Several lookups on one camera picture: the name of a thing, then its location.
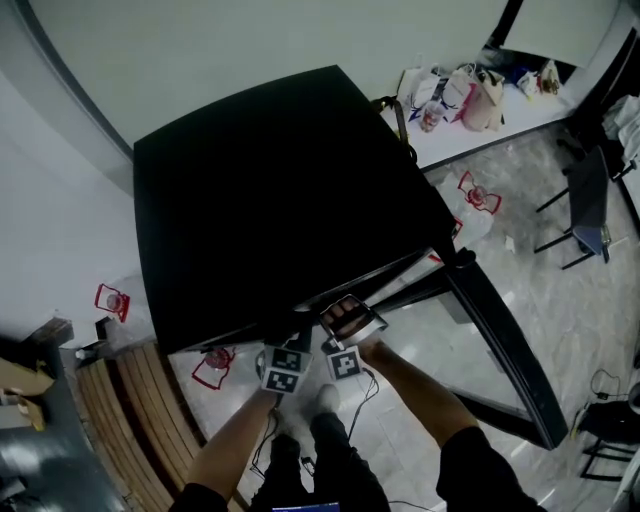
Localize dark wooden block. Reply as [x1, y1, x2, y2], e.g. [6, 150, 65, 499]
[24, 319, 76, 351]

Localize white paper bag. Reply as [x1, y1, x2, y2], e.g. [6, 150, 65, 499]
[397, 67, 441, 121]

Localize white bag red print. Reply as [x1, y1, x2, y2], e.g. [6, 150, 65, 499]
[439, 64, 479, 125]

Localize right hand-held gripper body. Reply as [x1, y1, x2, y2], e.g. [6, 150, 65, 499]
[318, 293, 390, 387]

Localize black metal stool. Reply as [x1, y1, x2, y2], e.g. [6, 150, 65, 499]
[579, 434, 640, 481]

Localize blue-grey chair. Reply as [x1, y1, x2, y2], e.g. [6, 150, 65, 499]
[534, 144, 614, 271]

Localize large cardboard box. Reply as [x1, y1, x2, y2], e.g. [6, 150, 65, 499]
[0, 357, 56, 396]

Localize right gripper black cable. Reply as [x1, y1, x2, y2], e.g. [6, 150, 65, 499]
[299, 367, 381, 476]

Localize person's right leg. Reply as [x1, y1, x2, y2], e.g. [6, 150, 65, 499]
[309, 412, 391, 512]

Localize wide pale roller blind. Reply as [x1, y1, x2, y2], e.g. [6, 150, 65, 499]
[27, 0, 511, 156]

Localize person's left leg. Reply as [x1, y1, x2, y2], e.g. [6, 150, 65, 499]
[262, 433, 304, 512]

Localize clear drink cup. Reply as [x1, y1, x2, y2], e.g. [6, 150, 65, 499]
[421, 99, 446, 134]

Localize person's right forearm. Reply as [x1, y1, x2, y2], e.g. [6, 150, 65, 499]
[359, 339, 531, 512]

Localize white plastic bag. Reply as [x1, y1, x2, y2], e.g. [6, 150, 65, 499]
[514, 69, 544, 99]

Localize person's right hand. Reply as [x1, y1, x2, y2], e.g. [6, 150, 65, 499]
[322, 298, 375, 338]

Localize narrow pale roller blind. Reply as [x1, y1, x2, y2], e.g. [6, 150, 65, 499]
[499, 0, 640, 71]

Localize person's left forearm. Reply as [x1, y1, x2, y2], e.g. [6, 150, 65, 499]
[169, 389, 281, 512]

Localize beige tote bag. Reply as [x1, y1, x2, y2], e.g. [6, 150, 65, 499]
[462, 69, 506, 132]

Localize dark leather strap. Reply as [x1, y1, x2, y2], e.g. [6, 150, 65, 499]
[372, 94, 419, 164]

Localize white coat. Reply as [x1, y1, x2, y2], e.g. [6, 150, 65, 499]
[602, 94, 640, 166]

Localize wooden slat pallet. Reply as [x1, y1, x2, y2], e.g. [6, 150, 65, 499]
[74, 342, 241, 512]

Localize yellow patterned bag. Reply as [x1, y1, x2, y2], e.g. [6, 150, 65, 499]
[539, 59, 561, 94]

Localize white long bench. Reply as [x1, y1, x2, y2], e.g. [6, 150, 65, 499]
[399, 84, 601, 171]

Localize black mini fridge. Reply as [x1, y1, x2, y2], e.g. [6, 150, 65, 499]
[132, 64, 569, 451]

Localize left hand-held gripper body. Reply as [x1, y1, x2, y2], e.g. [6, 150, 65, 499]
[256, 325, 315, 397]

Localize person's leg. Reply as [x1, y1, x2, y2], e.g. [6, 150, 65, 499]
[262, 433, 304, 512]
[309, 412, 391, 512]

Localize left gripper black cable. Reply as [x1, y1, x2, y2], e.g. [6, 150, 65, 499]
[249, 394, 284, 476]

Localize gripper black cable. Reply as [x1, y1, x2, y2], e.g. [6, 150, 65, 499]
[249, 394, 284, 476]
[299, 367, 381, 476]

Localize person's white shoe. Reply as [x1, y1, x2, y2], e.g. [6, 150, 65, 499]
[315, 383, 342, 415]

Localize small cardboard boxes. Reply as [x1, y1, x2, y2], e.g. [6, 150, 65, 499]
[0, 387, 46, 431]

